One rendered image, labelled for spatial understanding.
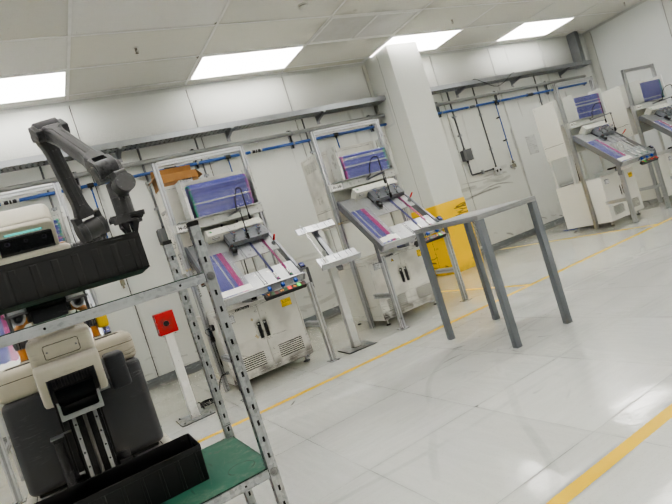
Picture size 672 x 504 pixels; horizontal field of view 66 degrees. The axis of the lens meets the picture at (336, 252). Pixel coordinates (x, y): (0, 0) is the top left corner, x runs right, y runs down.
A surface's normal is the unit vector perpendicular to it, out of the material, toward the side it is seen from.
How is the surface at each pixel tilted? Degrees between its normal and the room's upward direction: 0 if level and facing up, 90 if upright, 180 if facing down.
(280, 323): 90
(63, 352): 98
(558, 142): 90
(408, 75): 90
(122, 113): 90
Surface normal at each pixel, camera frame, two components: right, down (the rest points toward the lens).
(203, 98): 0.46, -0.11
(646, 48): -0.84, 0.28
